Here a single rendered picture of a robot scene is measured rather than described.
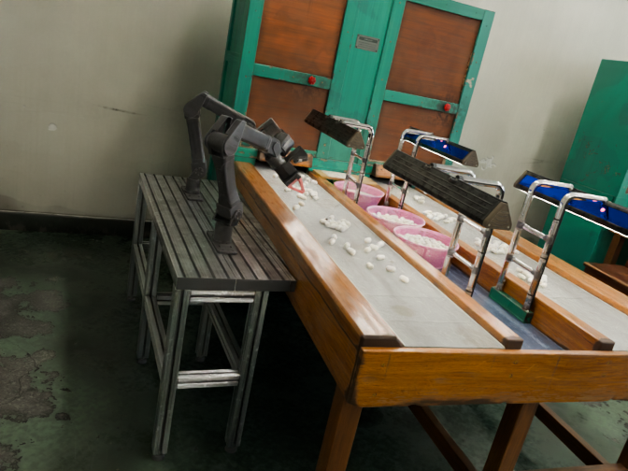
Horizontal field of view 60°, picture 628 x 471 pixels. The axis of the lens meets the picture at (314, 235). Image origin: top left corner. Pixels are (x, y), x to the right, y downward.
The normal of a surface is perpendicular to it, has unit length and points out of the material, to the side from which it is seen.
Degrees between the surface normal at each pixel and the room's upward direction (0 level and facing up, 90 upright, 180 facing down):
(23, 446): 0
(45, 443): 0
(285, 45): 90
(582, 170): 90
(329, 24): 90
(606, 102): 90
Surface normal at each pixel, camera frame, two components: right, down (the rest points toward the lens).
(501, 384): 0.29, 0.35
